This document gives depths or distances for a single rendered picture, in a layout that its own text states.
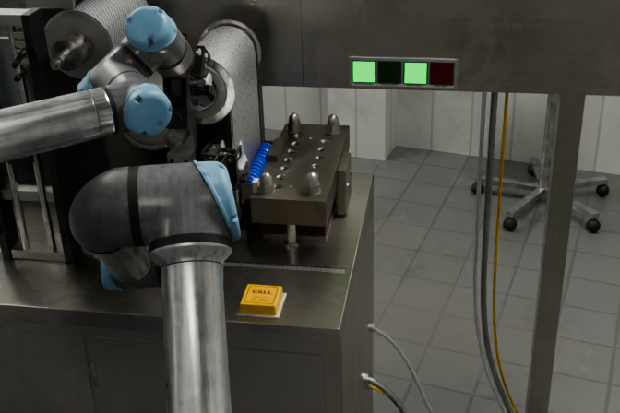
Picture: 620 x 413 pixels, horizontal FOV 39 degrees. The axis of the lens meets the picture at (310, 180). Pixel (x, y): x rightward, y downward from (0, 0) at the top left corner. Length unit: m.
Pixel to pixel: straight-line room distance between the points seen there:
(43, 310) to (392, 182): 2.61
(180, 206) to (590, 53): 1.14
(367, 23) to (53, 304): 0.92
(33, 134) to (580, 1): 1.21
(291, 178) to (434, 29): 0.47
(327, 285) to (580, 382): 1.43
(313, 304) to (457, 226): 2.15
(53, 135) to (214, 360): 0.40
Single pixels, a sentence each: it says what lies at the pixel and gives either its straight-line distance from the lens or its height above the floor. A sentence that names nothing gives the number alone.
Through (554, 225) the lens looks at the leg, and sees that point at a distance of 2.40.
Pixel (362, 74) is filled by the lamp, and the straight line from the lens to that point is 2.05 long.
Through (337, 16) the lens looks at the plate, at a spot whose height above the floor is 1.31.
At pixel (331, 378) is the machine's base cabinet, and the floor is 0.76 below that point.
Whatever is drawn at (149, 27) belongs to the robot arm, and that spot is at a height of 1.47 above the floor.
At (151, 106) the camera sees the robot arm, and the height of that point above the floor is 1.40.
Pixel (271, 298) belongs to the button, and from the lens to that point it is 1.69.
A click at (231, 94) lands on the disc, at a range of 1.77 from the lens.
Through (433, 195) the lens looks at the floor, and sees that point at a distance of 4.04.
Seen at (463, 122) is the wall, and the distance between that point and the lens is 4.39.
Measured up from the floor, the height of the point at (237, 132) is 1.14.
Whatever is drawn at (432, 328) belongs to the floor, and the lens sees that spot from 3.17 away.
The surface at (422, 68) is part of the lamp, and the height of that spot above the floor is 1.20.
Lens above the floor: 1.87
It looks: 27 degrees down
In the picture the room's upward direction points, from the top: 2 degrees counter-clockwise
